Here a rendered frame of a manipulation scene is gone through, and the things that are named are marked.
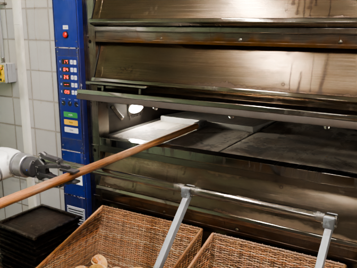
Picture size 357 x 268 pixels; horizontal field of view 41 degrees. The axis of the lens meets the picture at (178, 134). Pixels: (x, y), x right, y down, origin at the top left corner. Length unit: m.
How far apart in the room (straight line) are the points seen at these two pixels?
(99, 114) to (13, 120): 0.62
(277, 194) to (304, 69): 0.50
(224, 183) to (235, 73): 0.47
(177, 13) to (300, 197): 0.88
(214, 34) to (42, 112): 1.06
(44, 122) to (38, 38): 0.42
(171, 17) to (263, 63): 0.43
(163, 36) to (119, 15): 0.23
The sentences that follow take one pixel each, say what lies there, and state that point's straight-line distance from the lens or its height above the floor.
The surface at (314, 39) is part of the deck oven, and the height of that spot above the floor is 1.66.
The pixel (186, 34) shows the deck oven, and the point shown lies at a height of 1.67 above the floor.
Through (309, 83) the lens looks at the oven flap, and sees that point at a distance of 1.76.
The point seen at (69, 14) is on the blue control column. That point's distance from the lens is 2.29.
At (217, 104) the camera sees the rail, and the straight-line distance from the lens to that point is 1.75.
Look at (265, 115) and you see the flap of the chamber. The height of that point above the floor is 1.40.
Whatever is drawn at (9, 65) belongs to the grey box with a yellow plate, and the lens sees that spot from 2.61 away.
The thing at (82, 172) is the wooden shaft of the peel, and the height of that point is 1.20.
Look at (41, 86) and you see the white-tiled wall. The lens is 2.51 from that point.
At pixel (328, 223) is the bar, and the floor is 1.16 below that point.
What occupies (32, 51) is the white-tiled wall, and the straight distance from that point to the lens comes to 2.53.
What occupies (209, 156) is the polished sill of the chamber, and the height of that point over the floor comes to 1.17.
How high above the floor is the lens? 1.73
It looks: 14 degrees down
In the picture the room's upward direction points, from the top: straight up
